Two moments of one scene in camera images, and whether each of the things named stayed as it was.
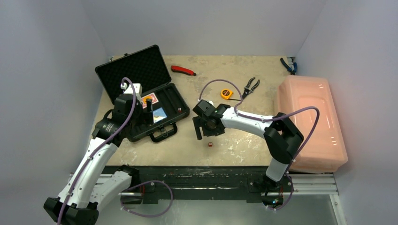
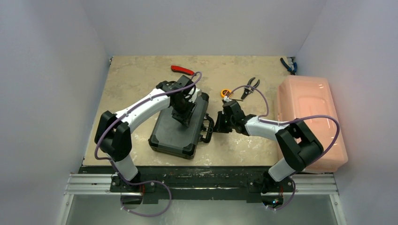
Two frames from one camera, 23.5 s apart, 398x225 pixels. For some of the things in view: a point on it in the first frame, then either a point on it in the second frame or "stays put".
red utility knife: x=182 y=70 stays put
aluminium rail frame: x=303 y=183 stays put
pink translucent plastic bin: x=326 y=151 stays put
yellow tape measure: x=226 y=93 stays put
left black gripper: x=141 y=121 to x=185 y=118
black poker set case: x=143 y=73 to x=171 y=137
